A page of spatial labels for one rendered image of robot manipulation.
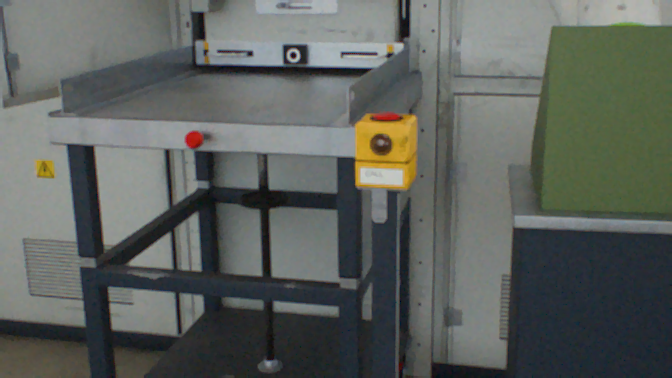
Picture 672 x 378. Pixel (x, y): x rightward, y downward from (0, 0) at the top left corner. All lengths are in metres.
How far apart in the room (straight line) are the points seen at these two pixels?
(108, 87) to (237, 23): 0.48
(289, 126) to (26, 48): 0.67
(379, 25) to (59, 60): 0.75
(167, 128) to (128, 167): 0.84
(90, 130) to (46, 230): 0.98
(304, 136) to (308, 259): 0.86
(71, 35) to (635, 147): 1.25
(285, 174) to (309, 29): 0.40
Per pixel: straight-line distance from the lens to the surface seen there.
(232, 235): 2.34
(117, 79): 1.83
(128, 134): 1.60
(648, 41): 1.29
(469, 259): 2.18
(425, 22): 2.08
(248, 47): 2.14
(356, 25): 2.07
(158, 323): 2.52
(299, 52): 2.07
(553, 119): 1.29
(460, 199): 2.13
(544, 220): 1.29
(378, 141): 1.19
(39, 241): 2.62
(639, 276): 1.34
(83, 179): 1.69
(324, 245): 2.26
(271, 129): 1.48
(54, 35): 1.95
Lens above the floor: 1.14
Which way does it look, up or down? 16 degrees down
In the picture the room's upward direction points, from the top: 1 degrees counter-clockwise
